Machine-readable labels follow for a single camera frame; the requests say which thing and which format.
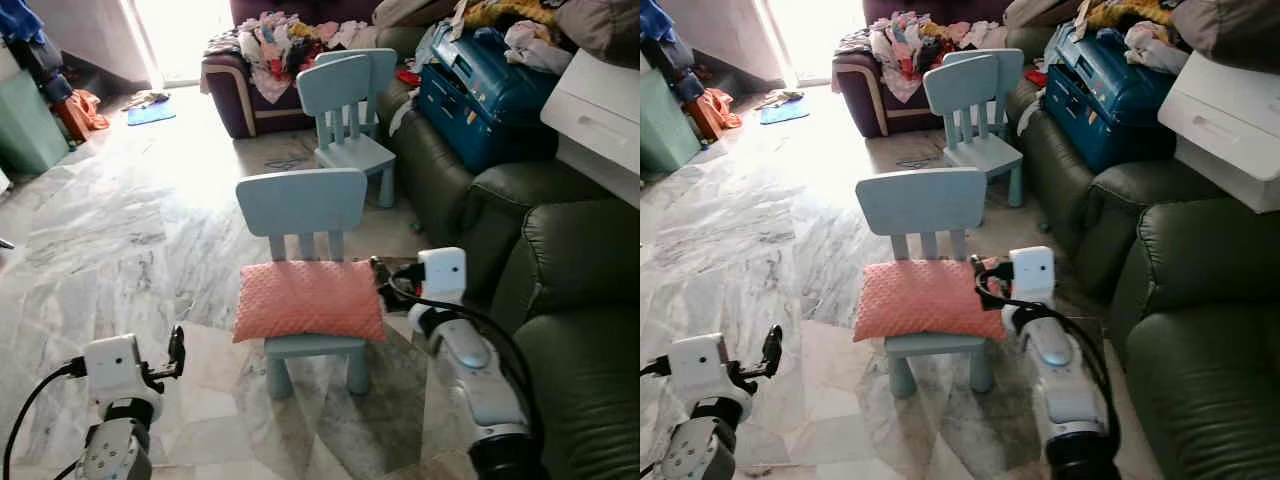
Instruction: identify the dark green leather sofa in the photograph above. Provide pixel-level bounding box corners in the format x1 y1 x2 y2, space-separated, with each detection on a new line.
375 25 641 480
1005 25 1280 480

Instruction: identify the white crumpled cloth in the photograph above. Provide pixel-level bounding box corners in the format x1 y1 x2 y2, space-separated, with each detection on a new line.
503 20 573 76
1125 22 1191 76

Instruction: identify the pile of mixed clothes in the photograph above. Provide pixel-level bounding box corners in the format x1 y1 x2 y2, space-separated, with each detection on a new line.
235 12 371 104
865 12 1001 104

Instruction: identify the pale green cabinet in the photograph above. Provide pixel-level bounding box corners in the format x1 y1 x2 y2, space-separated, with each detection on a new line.
640 68 701 179
0 70 71 176

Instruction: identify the blue hanging garment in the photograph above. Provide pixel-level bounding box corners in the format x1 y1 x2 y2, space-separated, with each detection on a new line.
0 0 73 106
640 0 706 106

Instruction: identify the blue hard-shell suitcase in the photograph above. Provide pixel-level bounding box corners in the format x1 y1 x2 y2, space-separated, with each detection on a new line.
415 25 561 173
1043 25 1181 173

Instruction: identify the yellow patterned cloth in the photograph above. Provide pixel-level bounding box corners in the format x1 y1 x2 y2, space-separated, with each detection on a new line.
1085 0 1181 31
465 0 561 29

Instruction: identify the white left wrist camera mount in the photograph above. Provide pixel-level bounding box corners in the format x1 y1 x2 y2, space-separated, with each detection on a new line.
82 334 166 406
668 334 753 403

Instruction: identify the white drawer unit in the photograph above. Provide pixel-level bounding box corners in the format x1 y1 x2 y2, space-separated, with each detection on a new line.
540 48 641 206
1158 50 1280 213

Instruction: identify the beige cushion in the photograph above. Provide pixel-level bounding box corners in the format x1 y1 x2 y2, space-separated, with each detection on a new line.
372 0 471 29
1003 0 1091 29

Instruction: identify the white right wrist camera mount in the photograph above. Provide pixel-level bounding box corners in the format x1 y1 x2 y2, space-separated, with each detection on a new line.
1008 246 1057 306
417 247 467 306

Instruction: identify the blue floor mat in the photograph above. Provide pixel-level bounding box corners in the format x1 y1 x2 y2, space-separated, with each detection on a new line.
760 98 811 124
127 98 176 126

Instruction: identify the light blue child chair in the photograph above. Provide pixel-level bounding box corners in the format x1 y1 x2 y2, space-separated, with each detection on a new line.
856 168 994 399
297 48 399 209
236 168 373 401
923 48 1026 209

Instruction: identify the purple armchair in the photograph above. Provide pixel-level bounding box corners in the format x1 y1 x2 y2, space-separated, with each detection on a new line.
832 0 1006 139
200 0 381 139

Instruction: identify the orange bag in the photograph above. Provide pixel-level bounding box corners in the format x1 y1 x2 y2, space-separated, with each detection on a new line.
55 90 109 141
695 88 743 141

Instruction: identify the pink dimpled pillow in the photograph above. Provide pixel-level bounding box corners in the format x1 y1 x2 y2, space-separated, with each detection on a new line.
232 258 388 344
853 258 1008 344

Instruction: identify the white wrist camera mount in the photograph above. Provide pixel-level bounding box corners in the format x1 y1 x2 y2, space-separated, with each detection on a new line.
417 247 467 306
82 334 166 406
1008 246 1057 306
668 334 753 403

